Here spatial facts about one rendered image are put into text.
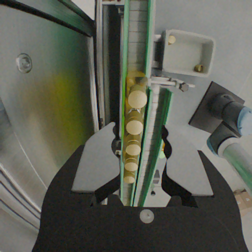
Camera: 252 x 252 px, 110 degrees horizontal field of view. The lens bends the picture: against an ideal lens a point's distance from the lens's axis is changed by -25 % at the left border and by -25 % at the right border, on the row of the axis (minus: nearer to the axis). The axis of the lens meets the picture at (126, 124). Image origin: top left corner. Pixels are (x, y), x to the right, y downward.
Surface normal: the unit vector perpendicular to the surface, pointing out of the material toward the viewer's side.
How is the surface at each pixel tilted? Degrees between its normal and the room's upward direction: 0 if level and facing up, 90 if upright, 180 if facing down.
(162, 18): 0
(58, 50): 90
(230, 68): 0
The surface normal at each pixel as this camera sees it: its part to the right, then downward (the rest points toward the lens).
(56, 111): 1.00, 0.05
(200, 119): -0.10, 0.46
